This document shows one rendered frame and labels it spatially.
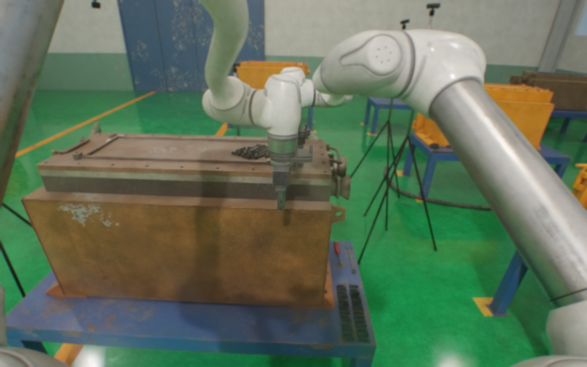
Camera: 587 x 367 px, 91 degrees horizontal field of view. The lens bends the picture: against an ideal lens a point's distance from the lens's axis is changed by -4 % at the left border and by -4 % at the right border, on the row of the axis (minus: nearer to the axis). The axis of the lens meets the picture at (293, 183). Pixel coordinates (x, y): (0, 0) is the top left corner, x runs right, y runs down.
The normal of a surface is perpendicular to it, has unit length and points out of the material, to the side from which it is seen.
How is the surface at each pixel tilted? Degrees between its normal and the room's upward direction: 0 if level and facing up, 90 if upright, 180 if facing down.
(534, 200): 53
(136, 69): 90
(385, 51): 74
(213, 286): 90
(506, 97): 90
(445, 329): 0
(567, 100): 90
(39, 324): 0
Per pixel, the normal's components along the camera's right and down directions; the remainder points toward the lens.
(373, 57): 0.14, 0.17
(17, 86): 0.98, 0.19
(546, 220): -0.66, -0.29
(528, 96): 0.00, 0.46
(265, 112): -0.39, 0.40
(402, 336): 0.03, -0.89
